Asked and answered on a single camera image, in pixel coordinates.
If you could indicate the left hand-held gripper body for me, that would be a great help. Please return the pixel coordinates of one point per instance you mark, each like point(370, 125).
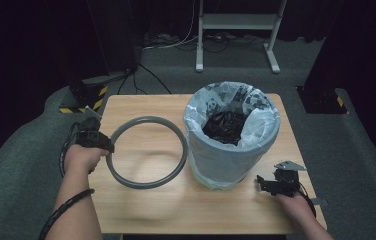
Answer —
point(91, 135)

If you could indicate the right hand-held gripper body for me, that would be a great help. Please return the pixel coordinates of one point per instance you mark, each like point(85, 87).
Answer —
point(287, 183)

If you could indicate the white panda print trash bag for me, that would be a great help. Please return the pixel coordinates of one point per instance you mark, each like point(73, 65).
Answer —
point(262, 126)

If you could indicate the person's right hand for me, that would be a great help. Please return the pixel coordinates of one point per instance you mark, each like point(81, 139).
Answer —
point(296, 206)

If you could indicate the person's left hand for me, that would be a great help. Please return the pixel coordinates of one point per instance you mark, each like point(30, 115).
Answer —
point(81, 160)

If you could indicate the black base with hazard stripes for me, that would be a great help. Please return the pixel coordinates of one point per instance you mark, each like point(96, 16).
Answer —
point(81, 96)
point(319, 100)

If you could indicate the crumpled black plastic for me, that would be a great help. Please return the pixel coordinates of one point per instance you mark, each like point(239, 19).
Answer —
point(224, 128)

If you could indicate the white metal stand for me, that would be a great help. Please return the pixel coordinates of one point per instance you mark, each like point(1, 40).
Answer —
point(239, 20)

